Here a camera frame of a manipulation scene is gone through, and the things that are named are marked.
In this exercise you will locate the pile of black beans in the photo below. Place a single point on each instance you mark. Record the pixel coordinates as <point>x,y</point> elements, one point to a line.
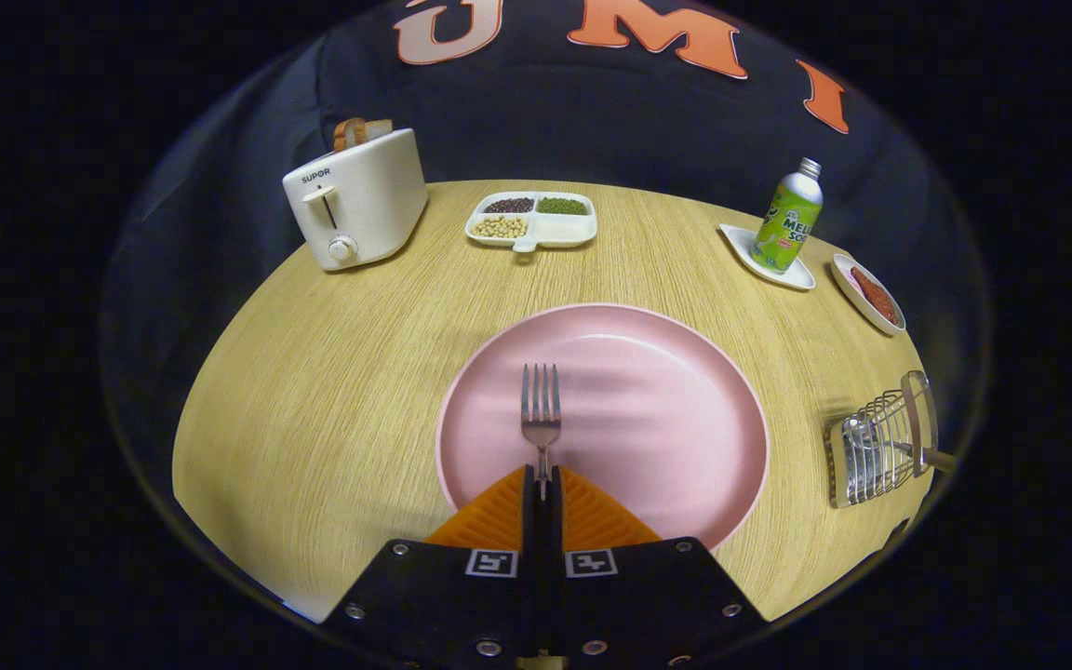
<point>509,206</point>

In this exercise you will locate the white oval food bowl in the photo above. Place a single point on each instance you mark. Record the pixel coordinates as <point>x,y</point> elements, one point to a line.
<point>857,302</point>

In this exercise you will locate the pink round plate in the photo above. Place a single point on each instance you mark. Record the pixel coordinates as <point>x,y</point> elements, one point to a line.
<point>648,419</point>

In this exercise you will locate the toast bread slice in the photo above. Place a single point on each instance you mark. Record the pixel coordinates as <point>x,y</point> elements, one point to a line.
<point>346,134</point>
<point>378,128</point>

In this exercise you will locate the cream white toaster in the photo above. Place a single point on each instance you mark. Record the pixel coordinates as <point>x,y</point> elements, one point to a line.
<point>373,200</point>

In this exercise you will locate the white divided tray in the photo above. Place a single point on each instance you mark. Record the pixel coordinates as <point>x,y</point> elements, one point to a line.
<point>562,231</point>

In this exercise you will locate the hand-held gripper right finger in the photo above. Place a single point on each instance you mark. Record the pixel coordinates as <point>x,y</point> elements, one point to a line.
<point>648,596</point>

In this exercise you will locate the red meat slice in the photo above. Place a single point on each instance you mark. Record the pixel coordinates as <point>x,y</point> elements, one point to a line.
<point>876,298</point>

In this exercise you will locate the pile of yellow soybeans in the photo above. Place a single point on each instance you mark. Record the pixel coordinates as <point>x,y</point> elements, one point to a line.
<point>499,227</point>

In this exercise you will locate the green soda bottle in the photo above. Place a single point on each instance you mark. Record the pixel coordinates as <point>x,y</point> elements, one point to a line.
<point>789,223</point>

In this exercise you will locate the metal spoon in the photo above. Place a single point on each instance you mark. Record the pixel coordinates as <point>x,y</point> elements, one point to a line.
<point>941,459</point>

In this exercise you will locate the white square coaster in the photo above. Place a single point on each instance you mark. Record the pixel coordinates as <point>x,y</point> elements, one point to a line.
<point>741,245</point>

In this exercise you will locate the pile of green beans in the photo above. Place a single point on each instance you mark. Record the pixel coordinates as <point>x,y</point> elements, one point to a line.
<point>562,206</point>

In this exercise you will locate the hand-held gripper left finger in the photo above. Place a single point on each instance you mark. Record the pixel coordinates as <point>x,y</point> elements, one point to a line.
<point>443,596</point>

